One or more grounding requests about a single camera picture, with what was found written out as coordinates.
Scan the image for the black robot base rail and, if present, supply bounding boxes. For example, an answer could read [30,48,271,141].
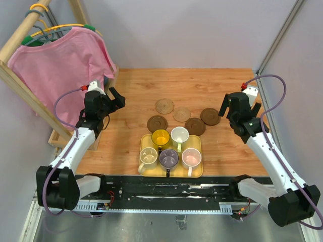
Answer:
[74,175,257,215]

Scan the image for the pink t-shirt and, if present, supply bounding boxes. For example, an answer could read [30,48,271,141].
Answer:
[8,27,116,126]

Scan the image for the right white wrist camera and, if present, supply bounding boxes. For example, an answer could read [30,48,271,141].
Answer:
[243,85,258,106]

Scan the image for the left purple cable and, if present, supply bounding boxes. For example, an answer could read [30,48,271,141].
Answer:
[42,85,106,218]

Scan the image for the yellow clothes hanger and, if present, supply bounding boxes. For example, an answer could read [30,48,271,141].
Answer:
[38,1,102,37]

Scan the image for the aluminium frame post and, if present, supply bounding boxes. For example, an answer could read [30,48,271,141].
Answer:
[254,0,307,75]

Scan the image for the pink cup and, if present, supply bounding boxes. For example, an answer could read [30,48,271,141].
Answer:
[181,148,202,177]

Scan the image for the yellow cup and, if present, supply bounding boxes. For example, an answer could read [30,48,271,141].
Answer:
[151,129,171,155]

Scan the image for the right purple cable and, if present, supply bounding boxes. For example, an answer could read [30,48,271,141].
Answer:
[237,74,323,230]

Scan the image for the cream cup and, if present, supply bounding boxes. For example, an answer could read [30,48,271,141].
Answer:
[138,147,158,174]

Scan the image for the green clothes hanger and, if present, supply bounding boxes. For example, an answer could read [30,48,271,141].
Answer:
[21,27,90,47]

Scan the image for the purple cable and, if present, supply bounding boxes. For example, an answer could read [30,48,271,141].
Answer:
[237,74,323,230]
[42,85,106,218]

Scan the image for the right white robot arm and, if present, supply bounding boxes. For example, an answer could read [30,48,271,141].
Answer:
[219,92,322,227]

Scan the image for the small woven rattan coaster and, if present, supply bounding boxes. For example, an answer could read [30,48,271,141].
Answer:
[173,107,191,122]

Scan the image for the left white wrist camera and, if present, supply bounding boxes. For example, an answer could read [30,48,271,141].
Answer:
[87,79,106,95]

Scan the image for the white cup green handle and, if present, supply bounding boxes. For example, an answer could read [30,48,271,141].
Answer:
[171,127,189,153]

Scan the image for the yellow plastic tray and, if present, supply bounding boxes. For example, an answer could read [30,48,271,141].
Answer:
[138,134,203,178]

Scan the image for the wooden clothes rack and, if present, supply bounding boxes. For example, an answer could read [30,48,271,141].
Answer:
[1,1,117,140]

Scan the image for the purple cup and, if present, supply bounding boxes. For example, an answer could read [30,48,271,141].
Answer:
[159,149,179,177]

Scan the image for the grey clothes hanger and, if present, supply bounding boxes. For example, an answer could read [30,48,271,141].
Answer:
[25,9,71,44]

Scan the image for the brown wooden coaster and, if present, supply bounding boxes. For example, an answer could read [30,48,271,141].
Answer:
[147,115,168,133]
[200,108,221,126]
[185,118,206,136]

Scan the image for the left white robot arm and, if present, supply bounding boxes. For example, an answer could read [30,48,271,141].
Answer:
[36,82,125,211]

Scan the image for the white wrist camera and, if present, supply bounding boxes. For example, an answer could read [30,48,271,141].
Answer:
[243,85,258,106]
[87,79,106,95]

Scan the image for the large woven rattan coaster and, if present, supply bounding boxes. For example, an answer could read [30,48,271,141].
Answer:
[155,98,175,114]

